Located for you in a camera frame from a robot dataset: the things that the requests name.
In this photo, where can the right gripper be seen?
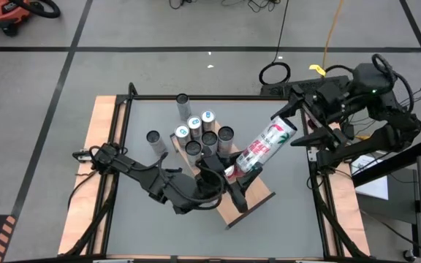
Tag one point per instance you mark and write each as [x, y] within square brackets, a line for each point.
[324, 106]

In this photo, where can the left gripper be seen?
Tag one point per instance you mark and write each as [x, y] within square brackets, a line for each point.
[210, 182]

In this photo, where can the red Coca-Cola can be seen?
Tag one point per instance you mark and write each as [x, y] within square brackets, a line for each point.
[231, 172]

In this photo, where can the Celsius Peach Vibe can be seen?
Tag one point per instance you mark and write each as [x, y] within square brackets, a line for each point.
[265, 144]

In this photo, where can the Celsius Arctic Vibe can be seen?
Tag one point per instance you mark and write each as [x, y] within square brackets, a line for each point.
[193, 151]
[209, 140]
[225, 140]

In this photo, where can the blue silver Red Bull can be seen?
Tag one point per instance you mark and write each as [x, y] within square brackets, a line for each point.
[208, 120]
[182, 134]
[195, 126]

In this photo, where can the silver black-top Celsius can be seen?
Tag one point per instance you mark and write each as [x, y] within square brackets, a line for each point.
[184, 109]

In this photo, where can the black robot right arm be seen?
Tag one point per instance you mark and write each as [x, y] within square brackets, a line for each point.
[378, 109]

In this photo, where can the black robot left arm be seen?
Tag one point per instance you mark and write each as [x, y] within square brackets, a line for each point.
[148, 179]

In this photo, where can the wooden shelf with black legs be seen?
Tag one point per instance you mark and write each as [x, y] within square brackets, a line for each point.
[256, 193]

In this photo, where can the black computer tower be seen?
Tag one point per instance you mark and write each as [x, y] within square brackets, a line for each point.
[276, 89]

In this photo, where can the yellow tag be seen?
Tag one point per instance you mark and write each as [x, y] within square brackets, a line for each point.
[317, 69]

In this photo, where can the yellow power plug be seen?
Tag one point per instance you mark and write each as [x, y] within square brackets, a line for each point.
[363, 137]

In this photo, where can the white paper sheet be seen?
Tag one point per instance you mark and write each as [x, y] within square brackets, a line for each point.
[373, 186]

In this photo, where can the black diagonal beam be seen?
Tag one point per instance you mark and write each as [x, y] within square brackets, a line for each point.
[389, 164]

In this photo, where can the white Celsius can pink band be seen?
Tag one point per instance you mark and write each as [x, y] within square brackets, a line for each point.
[156, 143]

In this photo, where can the wooden table side board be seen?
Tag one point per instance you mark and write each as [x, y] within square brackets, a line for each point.
[353, 226]
[97, 120]

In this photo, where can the black caster wheel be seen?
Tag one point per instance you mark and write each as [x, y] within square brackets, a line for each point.
[409, 254]

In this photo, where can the orange shop vacuum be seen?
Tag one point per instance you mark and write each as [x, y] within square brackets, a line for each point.
[2, 12]

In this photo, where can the black table frame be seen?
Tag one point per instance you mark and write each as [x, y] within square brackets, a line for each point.
[214, 98]

